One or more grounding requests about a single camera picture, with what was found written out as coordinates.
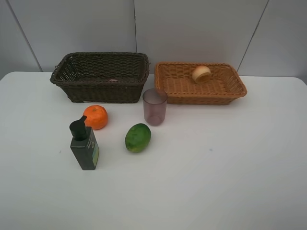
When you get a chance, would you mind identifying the translucent purple plastic cup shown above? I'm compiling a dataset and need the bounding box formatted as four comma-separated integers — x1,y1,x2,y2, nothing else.
142,88,167,126

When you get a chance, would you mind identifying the brown bread bun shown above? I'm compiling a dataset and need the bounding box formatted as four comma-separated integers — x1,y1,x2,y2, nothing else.
192,66,211,84

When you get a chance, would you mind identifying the dark green pump bottle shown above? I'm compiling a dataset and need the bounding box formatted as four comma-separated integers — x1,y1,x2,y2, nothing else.
69,115,99,170

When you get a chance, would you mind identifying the green mango fruit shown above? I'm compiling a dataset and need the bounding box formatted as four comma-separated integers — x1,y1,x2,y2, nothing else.
125,123,151,153

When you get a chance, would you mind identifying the orange mandarin fruit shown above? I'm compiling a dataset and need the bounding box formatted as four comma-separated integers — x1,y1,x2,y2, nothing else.
83,105,108,130

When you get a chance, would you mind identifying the dark brown wicker basket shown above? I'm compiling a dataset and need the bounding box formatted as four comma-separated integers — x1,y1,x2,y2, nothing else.
50,52,149,104

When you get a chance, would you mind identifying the tan wicker basket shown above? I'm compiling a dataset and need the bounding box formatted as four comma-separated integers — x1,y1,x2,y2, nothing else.
154,62,247,105

